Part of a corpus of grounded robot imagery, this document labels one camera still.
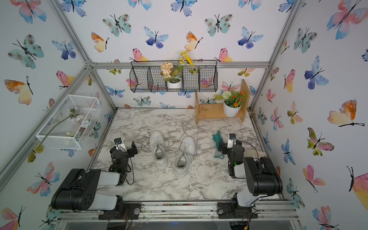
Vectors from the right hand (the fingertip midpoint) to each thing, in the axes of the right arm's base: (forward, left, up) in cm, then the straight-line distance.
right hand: (229, 138), depth 92 cm
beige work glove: (-5, -17, -9) cm, 20 cm away
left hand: (-6, +64, +1) cm, 64 cm away
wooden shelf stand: (+26, +7, -3) cm, 27 cm away
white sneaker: (-5, +46, -1) cm, 46 cm away
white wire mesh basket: (-10, +87, +20) cm, 90 cm away
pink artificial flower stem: (-5, +84, +25) cm, 87 cm away
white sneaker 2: (-9, +26, -1) cm, 28 cm away
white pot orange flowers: (+22, -2, +11) cm, 24 cm away
